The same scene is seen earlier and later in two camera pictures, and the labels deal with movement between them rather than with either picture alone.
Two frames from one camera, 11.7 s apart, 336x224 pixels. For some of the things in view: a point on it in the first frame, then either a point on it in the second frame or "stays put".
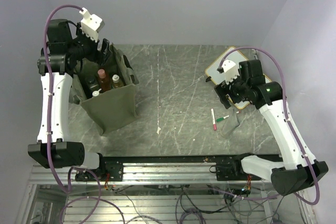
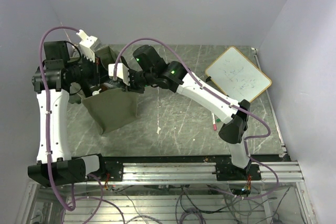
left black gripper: (98, 56) -> (100, 75)
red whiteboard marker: (213, 119) stays put
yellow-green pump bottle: (95, 93) stays put
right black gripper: (222, 89) -> (131, 87)
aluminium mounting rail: (154, 169) stays put
